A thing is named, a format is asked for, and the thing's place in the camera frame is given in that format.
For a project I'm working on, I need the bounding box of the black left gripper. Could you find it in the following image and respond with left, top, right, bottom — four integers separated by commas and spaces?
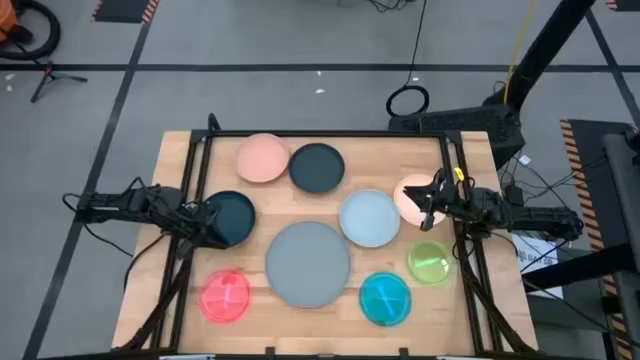
185, 202, 232, 249

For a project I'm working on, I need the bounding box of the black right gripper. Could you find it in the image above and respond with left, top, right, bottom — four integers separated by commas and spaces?
403, 169, 474, 232

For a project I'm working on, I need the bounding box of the light blue-grey plastic plate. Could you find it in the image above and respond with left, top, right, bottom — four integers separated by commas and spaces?
338, 188, 402, 249

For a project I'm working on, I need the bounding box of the salmon pink plastic plate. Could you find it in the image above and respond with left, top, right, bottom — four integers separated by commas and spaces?
392, 173, 449, 227
234, 132, 291, 184

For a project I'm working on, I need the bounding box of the large grey plastic plate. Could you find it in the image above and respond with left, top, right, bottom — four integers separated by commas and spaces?
264, 221, 352, 309

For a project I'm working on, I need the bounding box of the dark charcoal plastic plate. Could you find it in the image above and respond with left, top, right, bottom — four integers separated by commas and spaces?
288, 142, 346, 195

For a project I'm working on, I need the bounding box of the dark teal plastic plate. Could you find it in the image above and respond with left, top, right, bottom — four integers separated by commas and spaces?
204, 190, 257, 248

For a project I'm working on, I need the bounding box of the green translucent plastic plate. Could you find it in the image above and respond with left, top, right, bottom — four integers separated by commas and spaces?
405, 239, 454, 287

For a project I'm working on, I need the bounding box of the red translucent plastic plate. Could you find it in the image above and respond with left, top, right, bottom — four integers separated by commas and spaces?
198, 268, 252, 324

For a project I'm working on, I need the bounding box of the cyan translucent plastic plate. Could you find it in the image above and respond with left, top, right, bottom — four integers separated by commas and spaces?
358, 271, 413, 329

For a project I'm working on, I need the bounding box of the white paper sign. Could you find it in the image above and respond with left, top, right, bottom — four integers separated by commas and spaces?
512, 233, 564, 300

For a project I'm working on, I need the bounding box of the long hazard-striped floor mat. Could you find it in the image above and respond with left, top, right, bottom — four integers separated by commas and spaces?
559, 118, 640, 360

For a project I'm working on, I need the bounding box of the black diagonal beam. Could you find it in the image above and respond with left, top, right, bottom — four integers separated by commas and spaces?
522, 242, 640, 295

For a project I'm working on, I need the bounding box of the black diagonal stand pole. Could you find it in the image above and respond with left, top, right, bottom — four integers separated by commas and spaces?
499, 0, 597, 110

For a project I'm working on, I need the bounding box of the grey cart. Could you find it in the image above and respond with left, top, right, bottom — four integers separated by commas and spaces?
602, 130, 640, 360

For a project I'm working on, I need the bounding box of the black tripod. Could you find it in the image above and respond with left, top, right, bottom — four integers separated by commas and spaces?
30, 62, 89, 104

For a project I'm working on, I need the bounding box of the black hazard-striped floor mat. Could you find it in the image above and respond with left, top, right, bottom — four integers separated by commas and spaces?
91, 0, 160, 25

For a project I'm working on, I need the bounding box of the orange vacuum body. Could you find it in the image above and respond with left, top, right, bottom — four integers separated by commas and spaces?
0, 0, 19, 42

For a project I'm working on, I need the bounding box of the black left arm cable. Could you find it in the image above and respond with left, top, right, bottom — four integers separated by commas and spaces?
123, 232, 170, 294

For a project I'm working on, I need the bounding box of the black coiled floor cable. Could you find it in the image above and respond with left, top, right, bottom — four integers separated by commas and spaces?
384, 0, 431, 119

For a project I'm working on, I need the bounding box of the black aluminium table frame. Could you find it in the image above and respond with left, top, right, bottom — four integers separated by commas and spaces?
112, 113, 539, 359

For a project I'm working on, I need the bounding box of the yellow cable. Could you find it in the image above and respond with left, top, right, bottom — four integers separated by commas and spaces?
503, 0, 538, 105

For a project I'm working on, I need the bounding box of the black vacuum hose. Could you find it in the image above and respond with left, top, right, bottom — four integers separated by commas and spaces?
0, 0, 62, 62

